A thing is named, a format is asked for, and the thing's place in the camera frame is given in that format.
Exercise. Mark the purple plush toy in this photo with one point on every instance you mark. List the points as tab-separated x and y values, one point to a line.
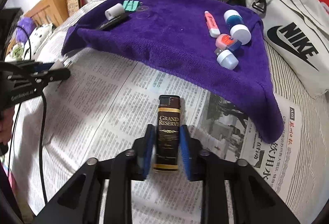
25	25

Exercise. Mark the newspaper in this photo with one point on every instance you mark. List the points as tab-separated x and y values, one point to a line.
102	110

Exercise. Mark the green plush toy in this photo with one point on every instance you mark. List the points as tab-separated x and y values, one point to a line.
15	52

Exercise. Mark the pink highlighter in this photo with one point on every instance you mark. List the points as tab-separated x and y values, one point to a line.
211	24

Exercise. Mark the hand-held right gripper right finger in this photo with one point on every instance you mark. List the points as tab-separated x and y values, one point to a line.
185	154

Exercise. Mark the wooden stand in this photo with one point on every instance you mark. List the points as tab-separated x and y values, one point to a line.
54	0

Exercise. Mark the white plastic cylinder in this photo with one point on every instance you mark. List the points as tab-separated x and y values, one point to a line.
114	11

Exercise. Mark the blue and white glue stick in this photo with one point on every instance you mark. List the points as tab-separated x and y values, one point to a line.
236	25

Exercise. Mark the purple towel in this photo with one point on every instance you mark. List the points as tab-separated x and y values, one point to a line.
174	41

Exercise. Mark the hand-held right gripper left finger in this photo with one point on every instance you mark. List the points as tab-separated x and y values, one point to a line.
147	152

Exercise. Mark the pink and blue tube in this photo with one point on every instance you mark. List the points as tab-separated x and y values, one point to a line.
225	40

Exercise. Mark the clear plastic disc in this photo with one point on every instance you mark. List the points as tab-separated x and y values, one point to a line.
144	16
143	8

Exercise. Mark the beige sling bag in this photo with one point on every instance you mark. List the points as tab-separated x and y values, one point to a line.
282	7

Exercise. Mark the person's left hand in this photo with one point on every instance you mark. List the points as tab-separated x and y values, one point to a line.
5	126

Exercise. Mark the black case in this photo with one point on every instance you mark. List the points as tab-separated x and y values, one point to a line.
113	22

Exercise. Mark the teal binder clip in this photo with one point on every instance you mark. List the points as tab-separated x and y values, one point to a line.
130	6

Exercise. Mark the white charger adapter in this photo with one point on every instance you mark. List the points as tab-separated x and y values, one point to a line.
58	64

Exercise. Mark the brown doodled notebook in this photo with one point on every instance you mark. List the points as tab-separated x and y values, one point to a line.
73	4

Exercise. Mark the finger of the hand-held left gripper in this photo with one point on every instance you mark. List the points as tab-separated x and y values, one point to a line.
56	74
38	65

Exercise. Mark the black lighter with gold label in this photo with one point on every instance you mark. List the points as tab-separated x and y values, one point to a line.
167	136

